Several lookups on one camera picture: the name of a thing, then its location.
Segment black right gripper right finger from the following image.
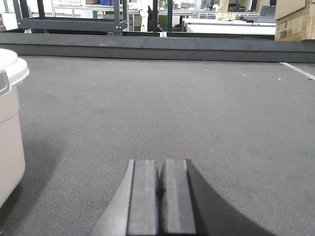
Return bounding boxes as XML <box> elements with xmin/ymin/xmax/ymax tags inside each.
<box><xmin>160</xmin><ymin>159</ymin><xmax>271</xmax><ymax>236</ymax></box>

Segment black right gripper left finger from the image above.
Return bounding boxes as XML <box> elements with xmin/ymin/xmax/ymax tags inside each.
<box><xmin>89</xmin><ymin>160</ymin><xmax>158</xmax><ymax>236</ymax></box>

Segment white plastic bin with lid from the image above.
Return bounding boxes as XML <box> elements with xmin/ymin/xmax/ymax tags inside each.
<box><xmin>0</xmin><ymin>49</ymin><xmax>30</xmax><ymax>206</ymax></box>

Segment dark low platform edge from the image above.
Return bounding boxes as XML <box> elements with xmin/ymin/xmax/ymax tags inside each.
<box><xmin>0</xmin><ymin>30</ymin><xmax>315</xmax><ymax>63</ymax></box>

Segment white background tables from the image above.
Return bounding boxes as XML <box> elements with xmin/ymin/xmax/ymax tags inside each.
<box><xmin>182</xmin><ymin>18</ymin><xmax>276</xmax><ymax>35</ymax></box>

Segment cardboard boxes stack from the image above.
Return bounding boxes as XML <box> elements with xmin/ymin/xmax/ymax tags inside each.
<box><xmin>275</xmin><ymin>0</ymin><xmax>315</xmax><ymax>41</ymax></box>

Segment black metal shelf frame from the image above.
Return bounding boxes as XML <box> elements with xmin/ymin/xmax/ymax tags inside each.
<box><xmin>12</xmin><ymin>0</ymin><xmax>173</xmax><ymax>37</ymax></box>

